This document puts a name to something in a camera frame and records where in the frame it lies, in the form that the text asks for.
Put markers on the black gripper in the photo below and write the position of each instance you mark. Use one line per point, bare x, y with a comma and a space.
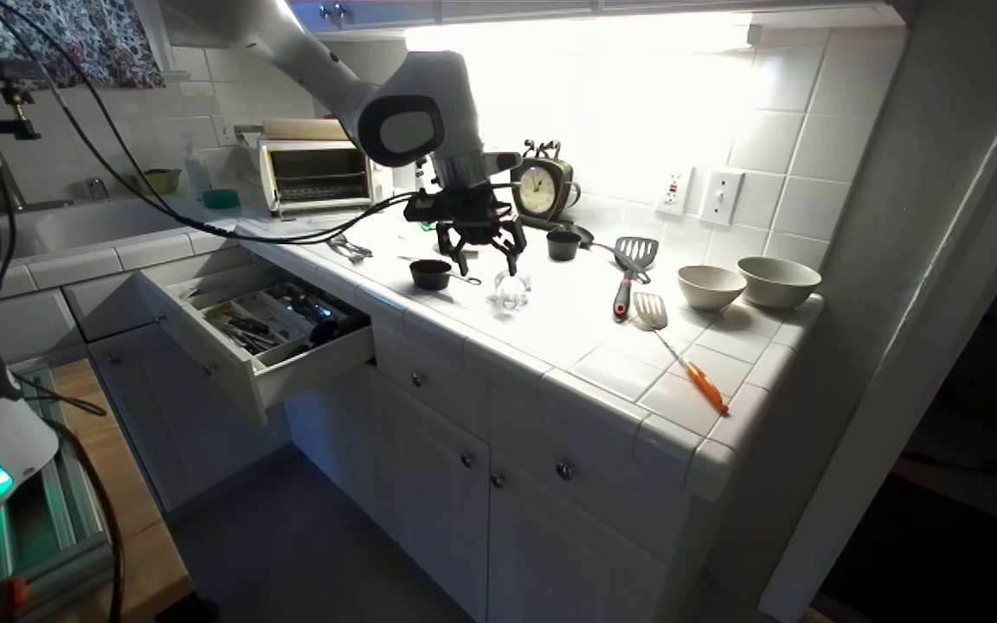
470, 216

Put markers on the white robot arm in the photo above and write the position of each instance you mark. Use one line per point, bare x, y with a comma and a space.
421, 112

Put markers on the small black cup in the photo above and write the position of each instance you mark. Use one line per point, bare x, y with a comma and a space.
431, 274

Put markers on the black vintage clock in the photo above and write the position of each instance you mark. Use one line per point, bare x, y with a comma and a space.
540, 184

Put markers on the black measuring cup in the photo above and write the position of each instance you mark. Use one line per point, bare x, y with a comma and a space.
562, 244

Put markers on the white toaster oven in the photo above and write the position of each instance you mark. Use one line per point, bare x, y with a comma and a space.
320, 177

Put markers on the white open cutlery drawer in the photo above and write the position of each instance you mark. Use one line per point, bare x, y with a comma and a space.
259, 330

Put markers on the white bowl left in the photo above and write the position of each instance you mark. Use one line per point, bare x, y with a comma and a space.
712, 284

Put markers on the white bowl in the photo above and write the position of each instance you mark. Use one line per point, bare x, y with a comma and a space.
712, 284
776, 284

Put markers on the white bowl right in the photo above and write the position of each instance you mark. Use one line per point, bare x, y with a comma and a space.
776, 284

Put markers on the black handled cutlery pair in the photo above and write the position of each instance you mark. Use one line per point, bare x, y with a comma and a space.
350, 249

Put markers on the black slotted spatula red handle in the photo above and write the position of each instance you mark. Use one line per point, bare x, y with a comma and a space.
636, 258

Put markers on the white wall outlet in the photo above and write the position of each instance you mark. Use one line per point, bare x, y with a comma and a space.
723, 196

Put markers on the orange handled tool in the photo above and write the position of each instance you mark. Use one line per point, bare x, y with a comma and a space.
702, 381

